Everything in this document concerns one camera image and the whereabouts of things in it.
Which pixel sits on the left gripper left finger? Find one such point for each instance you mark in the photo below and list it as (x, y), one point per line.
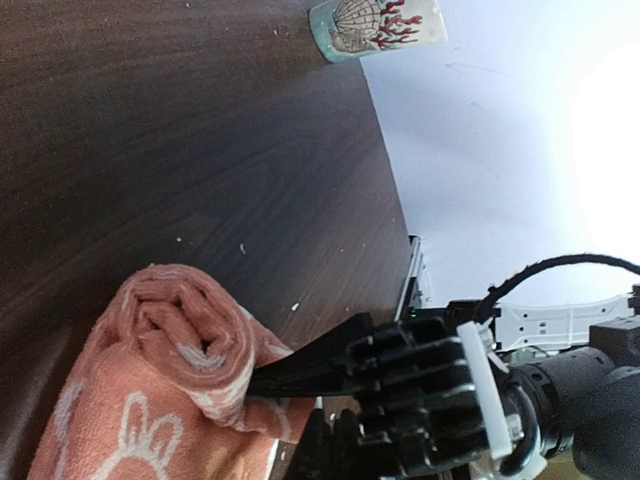
(311, 458)

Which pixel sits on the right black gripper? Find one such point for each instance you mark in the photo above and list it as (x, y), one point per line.
(419, 414)

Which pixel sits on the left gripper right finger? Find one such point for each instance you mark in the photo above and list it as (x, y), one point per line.
(355, 456)

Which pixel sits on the orange bunny towel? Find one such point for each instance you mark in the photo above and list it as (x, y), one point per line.
(159, 390)

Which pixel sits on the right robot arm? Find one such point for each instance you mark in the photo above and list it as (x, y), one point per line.
(585, 395)

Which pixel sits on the beige mug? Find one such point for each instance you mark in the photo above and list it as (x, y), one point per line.
(351, 29)

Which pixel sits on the aluminium front rail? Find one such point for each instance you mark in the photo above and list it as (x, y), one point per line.
(416, 290)

